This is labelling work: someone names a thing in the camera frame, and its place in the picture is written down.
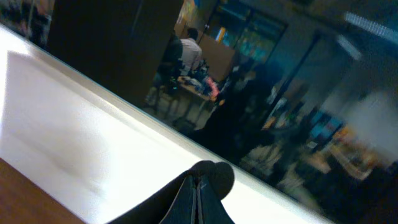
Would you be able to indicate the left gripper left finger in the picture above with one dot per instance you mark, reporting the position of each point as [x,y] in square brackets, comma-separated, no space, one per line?
[183,207]

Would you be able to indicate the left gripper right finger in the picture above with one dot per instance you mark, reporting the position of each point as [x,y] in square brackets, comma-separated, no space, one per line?
[210,210]

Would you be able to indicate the cluttered background desk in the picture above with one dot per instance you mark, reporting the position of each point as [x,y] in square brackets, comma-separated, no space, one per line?
[175,90]

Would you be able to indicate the black polo shirt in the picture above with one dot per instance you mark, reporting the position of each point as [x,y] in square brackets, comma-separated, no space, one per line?
[154,208]

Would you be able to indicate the person in white shirt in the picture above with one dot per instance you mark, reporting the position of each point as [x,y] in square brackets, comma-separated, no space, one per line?
[191,51]

